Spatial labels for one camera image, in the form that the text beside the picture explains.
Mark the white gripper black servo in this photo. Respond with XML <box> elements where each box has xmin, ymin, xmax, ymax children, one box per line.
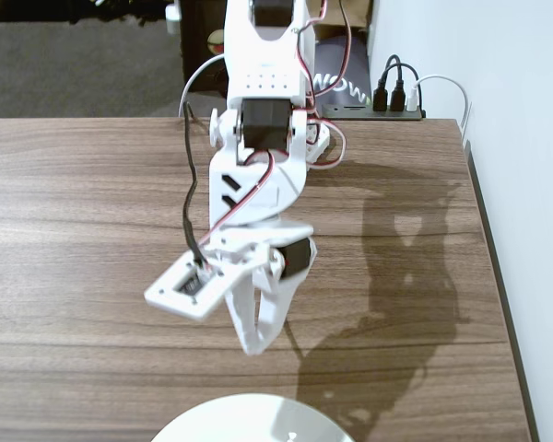
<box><xmin>202</xmin><ymin>220</ymin><xmax>318</xmax><ymax>356</ymax></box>

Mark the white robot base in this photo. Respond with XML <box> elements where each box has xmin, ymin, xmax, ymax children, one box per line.
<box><xmin>303</xmin><ymin>117</ymin><xmax>333</xmax><ymax>169</ymax></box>

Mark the white plate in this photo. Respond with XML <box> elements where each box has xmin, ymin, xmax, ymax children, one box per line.
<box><xmin>150</xmin><ymin>392</ymin><xmax>354</xmax><ymax>442</ymax></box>

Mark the black power strip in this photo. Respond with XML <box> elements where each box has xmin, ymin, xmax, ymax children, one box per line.
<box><xmin>321</xmin><ymin>104</ymin><xmax>428</xmax><ymax>122</ymax></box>

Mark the dark cabinet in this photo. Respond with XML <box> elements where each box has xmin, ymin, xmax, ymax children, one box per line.
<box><xmin>179</xmin><ymin>0</ymin><xmax>229</xmax><ymax>117</ymax></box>

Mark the round yellow red sticker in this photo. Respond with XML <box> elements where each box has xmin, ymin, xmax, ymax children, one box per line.
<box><xmin>207</xmin><ymin>28</ymin><xmax>227</xmax><ymax>56</ymax></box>

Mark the small white box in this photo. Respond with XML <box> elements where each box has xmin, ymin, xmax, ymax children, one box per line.
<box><xmin>165</xmin><ymin>0</ymin><xmax>183</xmax><ymax>36</ymax></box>

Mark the brown cardboard box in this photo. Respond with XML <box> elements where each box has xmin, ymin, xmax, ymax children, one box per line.
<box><xmin>315</xmin><ymin>0</ymin><xmax>374</xmax><ymax>29</ymax></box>

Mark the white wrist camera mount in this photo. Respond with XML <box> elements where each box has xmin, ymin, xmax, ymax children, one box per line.
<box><xmin>143</xmin><ymin>250</ymin><xmax>260</xmax><ymax>321</ymax></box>

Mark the red black servo wire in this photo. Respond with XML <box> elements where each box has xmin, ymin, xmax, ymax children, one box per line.
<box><xmin>309</xmin><ymin>0</ymin><xmax>354</xmax><ymax>100</ymax></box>
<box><xmin>303</xmin><ymin>115</ymin><xmax>347</xmax><ymax>169</ymax></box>
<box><xmin>196</xmin><ymin>149</ymin><xmax>278</xmax><ymax>252</ymax></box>

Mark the white and black camera cable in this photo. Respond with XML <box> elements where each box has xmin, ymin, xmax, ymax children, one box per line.
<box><xmin>178</xmin><ymin>57</ymin><xmax>225</xmax><ymax>273</ymax></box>

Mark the black plug with cable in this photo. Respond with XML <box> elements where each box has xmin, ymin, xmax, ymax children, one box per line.
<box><xmin>372</xmin><ymin>54</ymin><xmax>403</xmax><ymax>114</ymax></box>
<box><xmin>382</xmin><ymin>63</ymin><xmax>421</xmax><ymax>114</ymax></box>

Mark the white plug with cable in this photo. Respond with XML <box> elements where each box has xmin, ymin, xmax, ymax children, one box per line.
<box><xmin>406</xmin><ymin>74</ymin><xmax>471</xmax><ymax>139</ymax></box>

